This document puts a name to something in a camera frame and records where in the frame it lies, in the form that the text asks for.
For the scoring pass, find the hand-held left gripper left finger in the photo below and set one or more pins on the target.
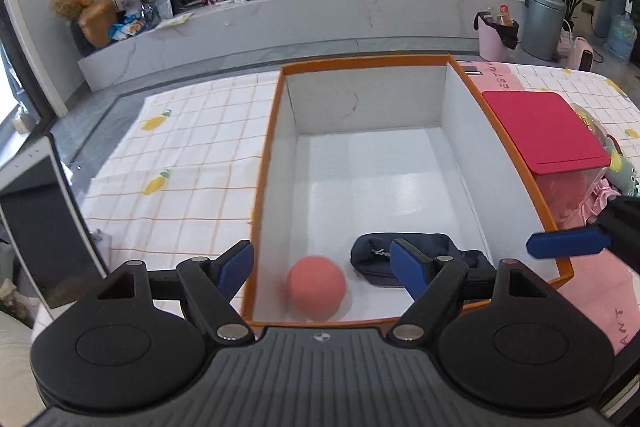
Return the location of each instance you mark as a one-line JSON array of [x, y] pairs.
[[240, 259]]

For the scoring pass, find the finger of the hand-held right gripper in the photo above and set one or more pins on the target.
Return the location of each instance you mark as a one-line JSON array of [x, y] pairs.
[[565, 242]]

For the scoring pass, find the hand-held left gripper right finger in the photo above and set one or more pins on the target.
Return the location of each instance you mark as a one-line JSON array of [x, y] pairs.
[[405, 264]]

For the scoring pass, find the pink soft ball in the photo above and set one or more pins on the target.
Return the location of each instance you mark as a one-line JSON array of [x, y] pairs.
[[316, 287]]

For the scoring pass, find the orange cardboard box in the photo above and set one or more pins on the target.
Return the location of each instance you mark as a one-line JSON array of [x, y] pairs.
[[375, 187]]

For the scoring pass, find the navy fabric pouch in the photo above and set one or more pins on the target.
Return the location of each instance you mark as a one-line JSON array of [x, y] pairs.
[[372, 257]]

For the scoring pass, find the checked lemon tablecloth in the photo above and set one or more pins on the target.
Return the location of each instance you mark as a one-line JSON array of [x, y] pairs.
[[200, 157]]

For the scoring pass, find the red lidded clear container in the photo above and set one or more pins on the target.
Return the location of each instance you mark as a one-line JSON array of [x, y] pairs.
[[540, 132]]

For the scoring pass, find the pink heater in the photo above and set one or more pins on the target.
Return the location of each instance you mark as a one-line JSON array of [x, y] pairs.
[[580, 54]]

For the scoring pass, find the white tablet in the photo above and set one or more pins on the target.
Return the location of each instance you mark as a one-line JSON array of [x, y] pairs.
[[45, 227]]

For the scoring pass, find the blue water jug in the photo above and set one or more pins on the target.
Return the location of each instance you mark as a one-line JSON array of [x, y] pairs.
[[620, 39]]

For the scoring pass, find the pink waste bin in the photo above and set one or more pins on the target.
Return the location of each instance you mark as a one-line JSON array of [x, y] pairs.
[[492, 44]]

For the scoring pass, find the grey trash can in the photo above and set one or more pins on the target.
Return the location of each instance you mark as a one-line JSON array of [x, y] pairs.
[[542, 27]]

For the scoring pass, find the white marble television console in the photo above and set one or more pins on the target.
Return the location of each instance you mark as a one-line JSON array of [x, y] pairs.
[[300, 27]]

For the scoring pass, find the yellowish paper sheet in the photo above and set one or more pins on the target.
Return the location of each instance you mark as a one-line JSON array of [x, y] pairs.
[[175, 20]]

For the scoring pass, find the snack bags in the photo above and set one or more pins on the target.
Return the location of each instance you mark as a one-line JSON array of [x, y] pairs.
[[127, 27]]

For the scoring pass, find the white plastic bag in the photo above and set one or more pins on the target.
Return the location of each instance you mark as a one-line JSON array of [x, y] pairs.
[[161, 2]]

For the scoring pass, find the gold vase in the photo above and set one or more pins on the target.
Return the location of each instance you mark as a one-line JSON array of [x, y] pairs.
[[97, 24]]

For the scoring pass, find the dried flower bunch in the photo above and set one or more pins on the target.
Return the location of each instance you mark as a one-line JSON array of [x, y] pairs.
[[67, 2]]

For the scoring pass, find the wall socket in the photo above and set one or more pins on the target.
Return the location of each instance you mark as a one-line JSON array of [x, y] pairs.
[[588, 9]]

